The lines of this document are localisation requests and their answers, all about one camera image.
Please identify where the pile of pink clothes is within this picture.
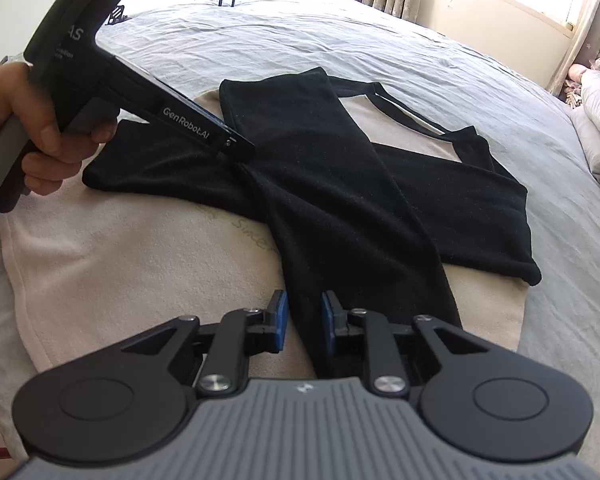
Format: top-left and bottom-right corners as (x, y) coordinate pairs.
(562, 62), (588, 108)

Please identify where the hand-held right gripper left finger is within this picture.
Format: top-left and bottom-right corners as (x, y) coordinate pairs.
(122, 289), (288, 395)

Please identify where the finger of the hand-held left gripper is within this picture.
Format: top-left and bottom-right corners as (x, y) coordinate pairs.
(219, 127), (257, 163)

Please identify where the beige and black sweatshirt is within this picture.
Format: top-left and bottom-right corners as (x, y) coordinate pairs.
(0, 65), (543, 401)

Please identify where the person's left hand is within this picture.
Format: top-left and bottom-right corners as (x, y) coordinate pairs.
(0, 62), (118, 196)

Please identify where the grey bed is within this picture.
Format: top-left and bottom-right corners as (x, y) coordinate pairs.
(0, 0), (600, 480)

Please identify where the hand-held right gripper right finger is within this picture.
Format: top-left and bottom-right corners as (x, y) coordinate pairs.
(321, 290), (473, 393)

